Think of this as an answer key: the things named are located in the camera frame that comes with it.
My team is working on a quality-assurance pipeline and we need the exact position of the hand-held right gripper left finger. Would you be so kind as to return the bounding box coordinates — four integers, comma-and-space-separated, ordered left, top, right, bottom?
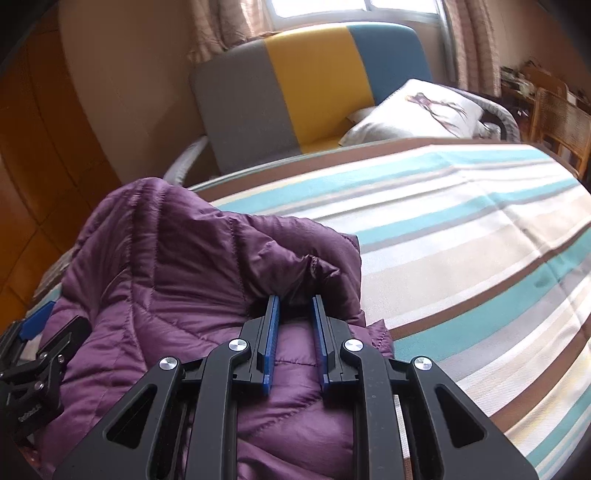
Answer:
52, 295, 281, 480

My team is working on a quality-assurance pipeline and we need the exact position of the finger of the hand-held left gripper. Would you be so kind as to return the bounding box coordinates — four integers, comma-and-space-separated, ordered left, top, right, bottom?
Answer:
37, 316, 93, 384
0, 302, 58, 354

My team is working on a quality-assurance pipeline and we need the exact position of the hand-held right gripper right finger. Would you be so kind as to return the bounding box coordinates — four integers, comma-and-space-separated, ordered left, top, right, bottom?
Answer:
312, 295, 539, 480

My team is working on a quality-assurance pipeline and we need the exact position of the purple down jacket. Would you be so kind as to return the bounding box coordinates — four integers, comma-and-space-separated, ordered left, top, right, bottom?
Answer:
34, 178, 395, 480

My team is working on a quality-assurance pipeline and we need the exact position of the wooden wardrobe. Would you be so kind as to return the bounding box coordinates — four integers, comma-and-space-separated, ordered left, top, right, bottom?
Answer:
0, 28, 123, 333

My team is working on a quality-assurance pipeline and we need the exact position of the white printed pillow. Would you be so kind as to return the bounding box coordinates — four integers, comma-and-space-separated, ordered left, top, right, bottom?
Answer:
339, 78, 485, 147

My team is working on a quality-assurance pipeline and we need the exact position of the grey yellow blue sofa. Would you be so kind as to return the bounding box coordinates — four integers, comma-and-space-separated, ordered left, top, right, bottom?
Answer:
161, 21, 522, 188

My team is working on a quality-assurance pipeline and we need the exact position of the beige patterned curtain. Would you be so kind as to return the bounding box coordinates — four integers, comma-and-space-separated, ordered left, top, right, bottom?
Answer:
187, 0, 275, 64
441, 0, 503, 99

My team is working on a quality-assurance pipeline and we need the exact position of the wooden chair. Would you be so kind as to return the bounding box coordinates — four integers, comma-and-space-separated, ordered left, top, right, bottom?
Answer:
530, 85, 591, 174

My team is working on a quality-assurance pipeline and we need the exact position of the cluttered wooden desk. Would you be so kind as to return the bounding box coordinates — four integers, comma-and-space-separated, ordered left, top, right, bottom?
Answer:
500, 59, 580, 121

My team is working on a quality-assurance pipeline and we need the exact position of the window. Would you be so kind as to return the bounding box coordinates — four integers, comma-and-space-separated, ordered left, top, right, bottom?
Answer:
268, 0, 450, 29

